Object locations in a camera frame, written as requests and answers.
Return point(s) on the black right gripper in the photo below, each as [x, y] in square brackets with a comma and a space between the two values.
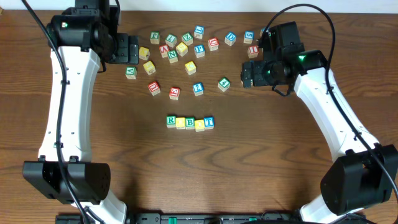
[247, 74]

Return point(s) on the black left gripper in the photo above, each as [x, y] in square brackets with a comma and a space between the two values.
[128, 48]

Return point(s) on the blue T block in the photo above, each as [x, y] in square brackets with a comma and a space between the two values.
[209, 122]

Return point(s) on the yellow O block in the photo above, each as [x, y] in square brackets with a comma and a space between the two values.
[180, 122]
[199, 125]

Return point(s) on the green B block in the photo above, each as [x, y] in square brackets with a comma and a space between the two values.
[190, 123]

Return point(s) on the green R block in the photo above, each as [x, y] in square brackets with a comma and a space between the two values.
[171, 121]

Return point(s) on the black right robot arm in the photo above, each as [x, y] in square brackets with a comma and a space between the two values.
[362, 168]

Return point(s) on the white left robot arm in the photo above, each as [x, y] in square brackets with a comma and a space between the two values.
[83, 40]

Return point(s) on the yellow K block left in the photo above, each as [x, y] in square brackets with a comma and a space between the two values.
[144, 53]

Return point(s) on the green V block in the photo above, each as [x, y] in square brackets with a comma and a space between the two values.
[131, 73]

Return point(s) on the green block far top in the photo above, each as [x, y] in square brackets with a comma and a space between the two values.
[155, 37]

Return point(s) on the green 4 block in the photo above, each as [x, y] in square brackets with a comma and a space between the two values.
[224, 84]

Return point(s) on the yellow S block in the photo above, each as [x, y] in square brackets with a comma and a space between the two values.
[149, 67]

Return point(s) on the red A block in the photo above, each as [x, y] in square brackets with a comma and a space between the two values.
[164, 50]

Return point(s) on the blue 5 block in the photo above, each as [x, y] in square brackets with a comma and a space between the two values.
[248, 37]

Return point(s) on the blue D block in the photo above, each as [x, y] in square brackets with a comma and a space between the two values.
[230, 38]

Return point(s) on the green L block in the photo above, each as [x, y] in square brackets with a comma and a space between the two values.
[171, 40]

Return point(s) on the green N block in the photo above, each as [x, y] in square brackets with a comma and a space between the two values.
[172, 56]

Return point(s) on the blue Q block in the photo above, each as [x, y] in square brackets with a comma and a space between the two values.
[262, 31]

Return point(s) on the red U block lower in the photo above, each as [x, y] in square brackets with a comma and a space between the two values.
[154, 88]

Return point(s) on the red u block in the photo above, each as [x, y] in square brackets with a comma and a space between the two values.
[154, 88]
[213, 44]

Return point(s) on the red U block upper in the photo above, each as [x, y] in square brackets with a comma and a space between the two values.
[213, 44]

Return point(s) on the yellow block near Z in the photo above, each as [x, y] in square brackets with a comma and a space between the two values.
[182, 49]

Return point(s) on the blue 2 block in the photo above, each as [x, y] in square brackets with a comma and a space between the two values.
[198, 89]

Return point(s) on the blue P block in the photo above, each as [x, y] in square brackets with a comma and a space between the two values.
[199, 51]

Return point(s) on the green Z block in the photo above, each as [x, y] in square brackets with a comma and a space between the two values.
[187, 38]

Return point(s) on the yellow C block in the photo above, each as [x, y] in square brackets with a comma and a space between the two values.
[190, 68]

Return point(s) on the red E block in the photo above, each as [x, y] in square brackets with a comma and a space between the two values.
[174, 93]

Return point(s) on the blue block top row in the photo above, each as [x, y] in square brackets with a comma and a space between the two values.
[199, 32]

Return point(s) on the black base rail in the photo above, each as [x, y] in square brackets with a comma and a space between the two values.
[156, 218]

